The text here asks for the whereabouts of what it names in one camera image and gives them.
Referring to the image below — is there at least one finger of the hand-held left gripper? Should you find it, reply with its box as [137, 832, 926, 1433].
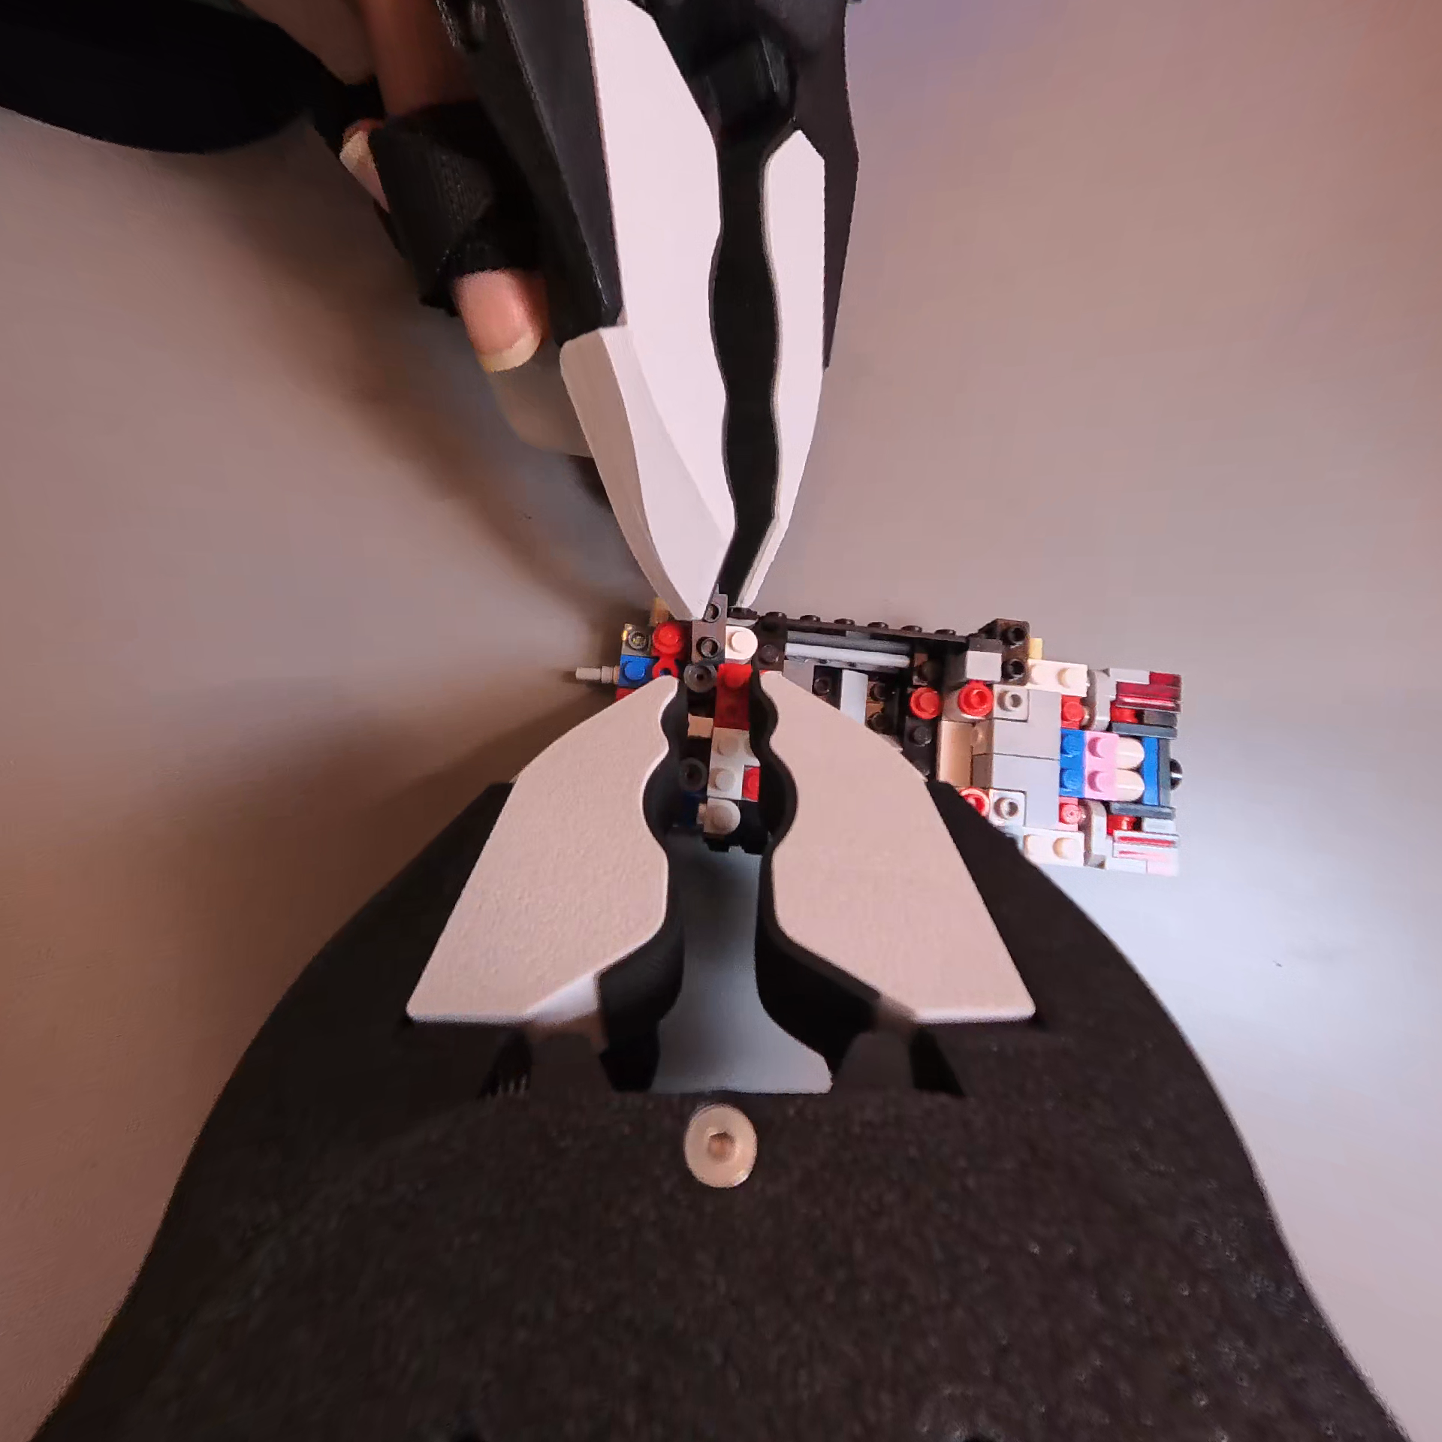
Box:
[720, 132, 835, 614]
[557, 0, 744, 623]

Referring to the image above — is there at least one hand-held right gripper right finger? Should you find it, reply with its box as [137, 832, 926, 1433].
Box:
[755, 672, 1041, 1069]

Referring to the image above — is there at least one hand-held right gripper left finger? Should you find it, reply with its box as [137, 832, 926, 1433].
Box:
[403, 676, 686, 1064]

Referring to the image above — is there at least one partly built lego car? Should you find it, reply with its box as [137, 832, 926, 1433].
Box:
[569, 604, 1189, 880]

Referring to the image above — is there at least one person's left forearm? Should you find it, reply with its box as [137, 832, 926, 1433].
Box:
[0, 0, 372, 154]

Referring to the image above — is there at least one person's left hand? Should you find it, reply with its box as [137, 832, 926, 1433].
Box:
[334, 0, 552, 372]

